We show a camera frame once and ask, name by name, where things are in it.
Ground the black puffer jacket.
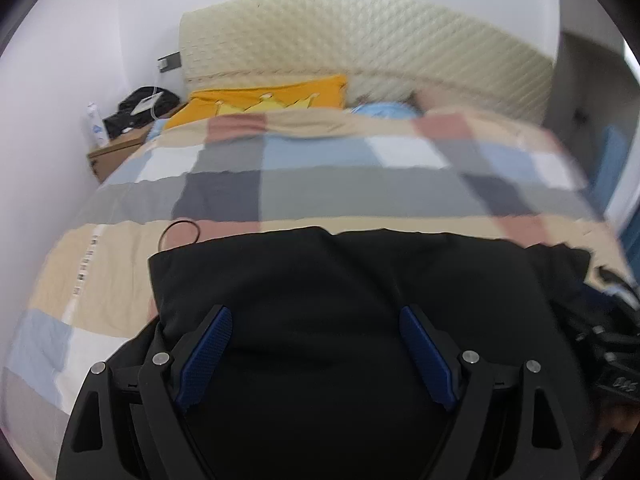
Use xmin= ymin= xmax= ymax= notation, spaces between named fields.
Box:
xmin=106 ymin=225 xmax=609 ymax=480

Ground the person's right hand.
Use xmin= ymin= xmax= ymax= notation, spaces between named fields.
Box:
xmin=590 ymin=399 xmax=640 ymax=460

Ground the blue cloth on chair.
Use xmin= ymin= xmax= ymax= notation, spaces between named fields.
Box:
xmin=589 ymin=125 xmax=629 ymax=214

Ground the patchwork checked duvet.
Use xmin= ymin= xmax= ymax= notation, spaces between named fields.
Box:
xmin=1 ymin=106 xmax=631 ymax=479

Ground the dark grey wardrobe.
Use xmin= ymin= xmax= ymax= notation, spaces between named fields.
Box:
xmin=544 ymin=32 xmax=639 ymax=177

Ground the wooden bedside table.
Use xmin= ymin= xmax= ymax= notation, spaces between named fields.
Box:
xmin=86 ymin=102 xmax=189 ymax=184

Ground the light blue pillow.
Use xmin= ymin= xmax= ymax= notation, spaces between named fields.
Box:
xmin=349 ymin=101 xmax=422 ymax=120

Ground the black bag on nightstand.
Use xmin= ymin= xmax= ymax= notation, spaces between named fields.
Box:
xmin=103 ymin=86 xmax=180 ymax=140

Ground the white tablet device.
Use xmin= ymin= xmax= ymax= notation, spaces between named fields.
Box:
xmin=130 ymin=91 xmax=163 ymax=116

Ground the cream quilted headboard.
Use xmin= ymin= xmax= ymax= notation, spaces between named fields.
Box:
xmin=179 ymin=0 xmax=554 ymax=124

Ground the yellow orange pillow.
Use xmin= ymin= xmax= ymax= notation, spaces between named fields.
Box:
xmin=165 ymin=74 xmax=348 ymax=129

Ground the black hair tie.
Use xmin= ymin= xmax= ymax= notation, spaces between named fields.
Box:
xmin=158 ymin=218 xmax=202 ymax=252

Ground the grey wall socket plate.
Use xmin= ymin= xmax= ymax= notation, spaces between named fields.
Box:
xmin=157 ymin=52 xmax=182 ymax=74

